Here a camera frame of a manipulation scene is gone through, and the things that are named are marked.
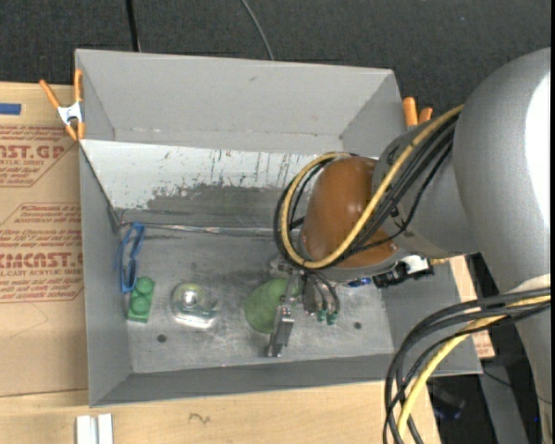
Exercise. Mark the blue sunglasses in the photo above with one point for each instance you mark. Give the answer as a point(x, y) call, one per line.
point(130, 252)

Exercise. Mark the green toy brick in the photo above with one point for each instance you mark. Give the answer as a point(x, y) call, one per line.
point(141, 301)

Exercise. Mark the green round fruit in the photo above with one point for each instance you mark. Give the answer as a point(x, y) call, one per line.
point(261, 305)

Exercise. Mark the brown cardboard board red print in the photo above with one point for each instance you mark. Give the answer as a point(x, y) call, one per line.
point(32, 248)

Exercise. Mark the clear glass bowl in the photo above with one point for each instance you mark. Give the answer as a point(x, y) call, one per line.
point(192, 303)

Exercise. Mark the grey metal bin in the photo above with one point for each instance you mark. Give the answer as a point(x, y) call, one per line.
point(240, 109)

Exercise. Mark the black cylinder on white bracket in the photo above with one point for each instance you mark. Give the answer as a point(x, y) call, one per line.
point(393, 276)

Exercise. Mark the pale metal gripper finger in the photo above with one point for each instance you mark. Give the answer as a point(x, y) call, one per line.
point(274, 349)
point(287, 327)

